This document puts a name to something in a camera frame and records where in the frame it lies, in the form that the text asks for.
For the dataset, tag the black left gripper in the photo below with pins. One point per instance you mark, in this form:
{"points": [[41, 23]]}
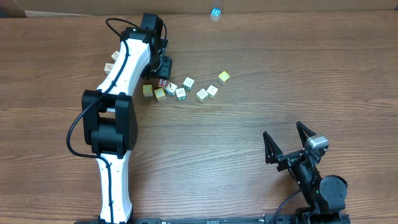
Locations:
{"points": [[165, 70]]}

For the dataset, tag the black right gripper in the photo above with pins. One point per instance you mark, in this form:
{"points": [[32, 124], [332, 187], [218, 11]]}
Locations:
{"points": [[275, 155]]}

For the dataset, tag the number five green block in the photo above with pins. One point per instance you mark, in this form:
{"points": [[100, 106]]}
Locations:
{"points": [[188, 83]]}

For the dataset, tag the letter B wooden block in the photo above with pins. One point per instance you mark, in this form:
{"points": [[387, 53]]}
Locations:
{"points": [[202, 95]]}

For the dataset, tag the red number three block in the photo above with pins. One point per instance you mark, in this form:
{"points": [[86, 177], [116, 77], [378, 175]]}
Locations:
{"points": [[163, 83]]}

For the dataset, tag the letter A wooden block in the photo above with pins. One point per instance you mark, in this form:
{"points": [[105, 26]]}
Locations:
{"points": [[181, 94]]}

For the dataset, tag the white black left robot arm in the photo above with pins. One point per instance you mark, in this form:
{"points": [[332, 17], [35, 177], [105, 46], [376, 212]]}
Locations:
{"points": [[108, 115]]}

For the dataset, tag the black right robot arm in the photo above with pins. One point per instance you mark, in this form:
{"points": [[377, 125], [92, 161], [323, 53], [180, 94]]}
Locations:
{"points": [[325, 196]]}

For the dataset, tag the hammer picture block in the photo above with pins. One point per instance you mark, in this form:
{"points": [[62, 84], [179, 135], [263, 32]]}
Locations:
{"points": [[171, 89]]}

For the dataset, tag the yellow block letter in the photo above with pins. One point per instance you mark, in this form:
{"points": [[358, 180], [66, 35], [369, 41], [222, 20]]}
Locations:
{"points": [[160, 94]]}

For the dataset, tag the yellow block far left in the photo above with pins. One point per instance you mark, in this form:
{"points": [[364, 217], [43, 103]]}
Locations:
{"points": [[147, 90]]}

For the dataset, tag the wooden block red picture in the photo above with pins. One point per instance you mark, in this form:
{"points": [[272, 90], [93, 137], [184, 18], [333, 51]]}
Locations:
{"points": [[115, 56]]}

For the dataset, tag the scissors picture wooden block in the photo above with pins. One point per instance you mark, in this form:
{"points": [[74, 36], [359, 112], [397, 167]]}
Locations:
{"points": [[212, 91]]}

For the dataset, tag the wooden block crossed picture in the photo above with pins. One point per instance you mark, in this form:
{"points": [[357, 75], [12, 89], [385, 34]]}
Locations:
{"points": [[108, 67]]}

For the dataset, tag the yellow topped acorn block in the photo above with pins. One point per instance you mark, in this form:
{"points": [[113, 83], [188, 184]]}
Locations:
{"points": [[223, 77]]}

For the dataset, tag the blue letter D block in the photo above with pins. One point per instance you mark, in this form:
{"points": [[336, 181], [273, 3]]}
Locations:
{"points": [[215, 14]]}

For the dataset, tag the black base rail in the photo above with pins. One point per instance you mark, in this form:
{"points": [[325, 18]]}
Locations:
{"points": [[267, 219]]}

